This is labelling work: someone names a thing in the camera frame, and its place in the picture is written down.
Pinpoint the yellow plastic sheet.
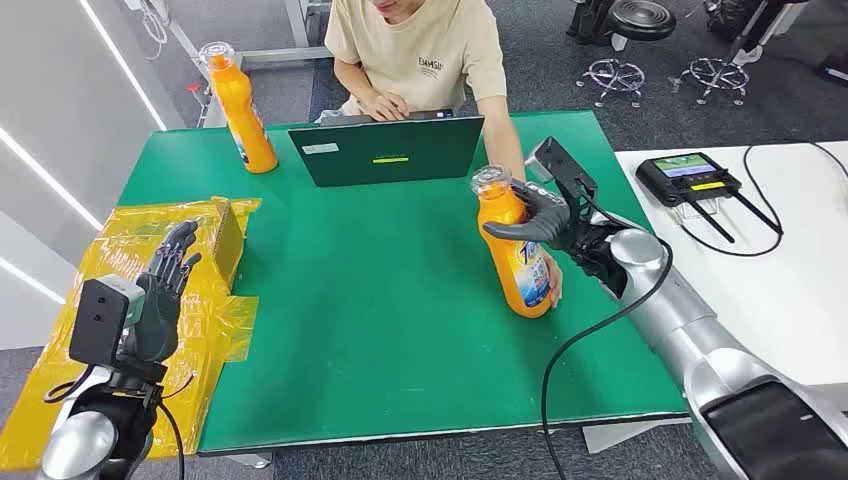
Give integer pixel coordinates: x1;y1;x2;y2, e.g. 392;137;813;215
0;196;263;473

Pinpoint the person's left hand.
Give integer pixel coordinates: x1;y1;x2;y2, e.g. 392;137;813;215
539;248;566;311

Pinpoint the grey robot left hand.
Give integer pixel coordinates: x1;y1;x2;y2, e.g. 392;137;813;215
125;220;203;366

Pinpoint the black cable on white table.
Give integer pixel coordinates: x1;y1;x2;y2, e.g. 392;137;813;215
675;140;848;258

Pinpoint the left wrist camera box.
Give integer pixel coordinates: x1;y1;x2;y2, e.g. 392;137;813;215
68;274;147;367

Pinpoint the person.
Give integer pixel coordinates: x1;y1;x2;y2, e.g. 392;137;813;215
317;0;566;311

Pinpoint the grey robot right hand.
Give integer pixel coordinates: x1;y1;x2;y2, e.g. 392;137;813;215
482;178;578;253

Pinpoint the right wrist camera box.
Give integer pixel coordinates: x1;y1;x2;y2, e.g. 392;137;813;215
523;137;599;220

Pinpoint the white table frame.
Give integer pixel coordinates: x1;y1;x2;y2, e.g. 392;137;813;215
122;0;333;128

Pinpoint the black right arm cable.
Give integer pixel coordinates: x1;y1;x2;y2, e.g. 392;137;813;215
539;192;676;480

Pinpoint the black round stool seat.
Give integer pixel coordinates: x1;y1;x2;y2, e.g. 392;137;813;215
606;0;678;42

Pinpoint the person's hand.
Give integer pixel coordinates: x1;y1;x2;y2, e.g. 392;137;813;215
360;91;411;123
539;248;566;311

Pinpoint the chrome stool base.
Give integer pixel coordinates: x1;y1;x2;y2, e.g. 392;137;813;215
669;57;752;107
574;58;647;109

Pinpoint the orange bottle with blue label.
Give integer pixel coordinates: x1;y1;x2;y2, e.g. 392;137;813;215
470;165;556;321
198;41;280;176

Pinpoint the dark green laptop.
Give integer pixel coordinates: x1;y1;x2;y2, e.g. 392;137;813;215
288;109;486;189

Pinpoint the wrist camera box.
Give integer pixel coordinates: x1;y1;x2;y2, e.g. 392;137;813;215
523;137;599;220
68;274;147;367

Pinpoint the black remote controller with screen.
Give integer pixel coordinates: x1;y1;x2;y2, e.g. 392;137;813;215
634;152;784;245

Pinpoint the person's right hand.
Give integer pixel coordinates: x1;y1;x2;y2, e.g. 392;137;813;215
360;91;411;123

